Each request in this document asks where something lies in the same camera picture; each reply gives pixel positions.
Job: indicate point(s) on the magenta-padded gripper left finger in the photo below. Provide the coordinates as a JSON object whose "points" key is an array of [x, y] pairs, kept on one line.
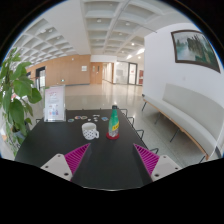
{"points": [[77, 156]]}

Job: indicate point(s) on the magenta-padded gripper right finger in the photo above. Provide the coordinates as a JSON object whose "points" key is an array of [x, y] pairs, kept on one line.
{"points": [[147, 158]]}

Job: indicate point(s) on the green plastic drink bottle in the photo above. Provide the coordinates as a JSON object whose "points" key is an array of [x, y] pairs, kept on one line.
{"points": [[113, 123]]}

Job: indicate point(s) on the white mug with black dots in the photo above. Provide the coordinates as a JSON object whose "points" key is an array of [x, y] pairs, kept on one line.
{"points": [[88, 131]]}

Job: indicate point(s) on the flat round red coaster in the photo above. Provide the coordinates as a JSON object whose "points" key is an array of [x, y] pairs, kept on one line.
{"points": [[109, 137]]}

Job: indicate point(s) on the round colourful badge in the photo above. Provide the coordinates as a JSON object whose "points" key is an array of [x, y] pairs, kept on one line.
{"points": [[77, 117]]}

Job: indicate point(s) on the round blue badge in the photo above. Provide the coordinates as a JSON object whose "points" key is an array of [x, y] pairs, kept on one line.
{"points": [[105, 118]]}

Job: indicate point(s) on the clear acrylic sign stand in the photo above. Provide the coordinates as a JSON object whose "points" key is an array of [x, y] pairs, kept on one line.
{"points": [[55, 103]]}

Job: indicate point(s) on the long white cushioned bench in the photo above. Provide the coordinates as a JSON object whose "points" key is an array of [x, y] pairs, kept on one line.
{"points": [[193, 113]]}

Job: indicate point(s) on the green leafy potted plant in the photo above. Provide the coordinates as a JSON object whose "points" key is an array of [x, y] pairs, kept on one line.
{"points": [[16, 110]]}

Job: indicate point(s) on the dark-framed landscape painting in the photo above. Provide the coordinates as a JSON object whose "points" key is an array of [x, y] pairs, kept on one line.
{"points": [[195, 48]]}

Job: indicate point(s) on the recessed ceiling lights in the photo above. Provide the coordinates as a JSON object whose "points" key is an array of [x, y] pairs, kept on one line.
{"points": [[99, 20]]}

